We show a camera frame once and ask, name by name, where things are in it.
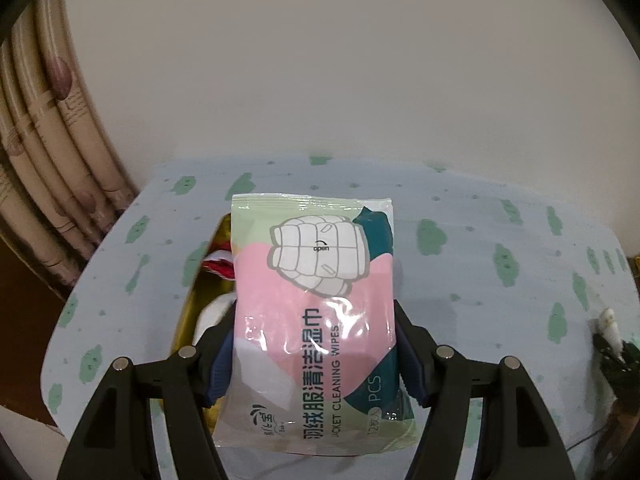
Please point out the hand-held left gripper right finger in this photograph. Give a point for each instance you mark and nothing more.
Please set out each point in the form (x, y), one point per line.
(407, 360)

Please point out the beige patterned curtain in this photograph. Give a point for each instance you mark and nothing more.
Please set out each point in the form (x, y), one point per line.
(50, 160)

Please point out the red tin box gold inside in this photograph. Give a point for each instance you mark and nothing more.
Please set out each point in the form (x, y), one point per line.
(187, 320)

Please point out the pink and white wipes packet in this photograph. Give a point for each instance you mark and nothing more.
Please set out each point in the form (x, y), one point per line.
(310, 320)

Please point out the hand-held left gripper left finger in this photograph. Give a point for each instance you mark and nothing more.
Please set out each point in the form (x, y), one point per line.
(220, 375)

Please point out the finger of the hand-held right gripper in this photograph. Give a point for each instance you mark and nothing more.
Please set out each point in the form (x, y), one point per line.
(612, 362)

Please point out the white sock with red trim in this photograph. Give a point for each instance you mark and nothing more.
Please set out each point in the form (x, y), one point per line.
(212, 315)

